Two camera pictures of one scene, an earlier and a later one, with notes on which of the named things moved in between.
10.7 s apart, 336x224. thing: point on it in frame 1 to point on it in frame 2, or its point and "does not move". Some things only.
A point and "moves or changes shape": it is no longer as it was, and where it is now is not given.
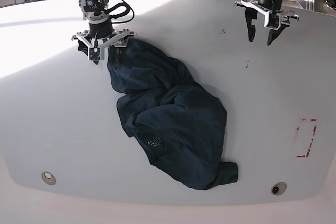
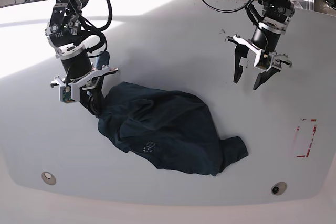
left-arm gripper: (271, 4) to (269, 61)
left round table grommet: (48, 178) does not move
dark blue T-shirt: (180, 127) moves or changes shape
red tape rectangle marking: (308, 149) does not move
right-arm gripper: (101, 34) to (81, 78)
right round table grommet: (279, 188) does not move
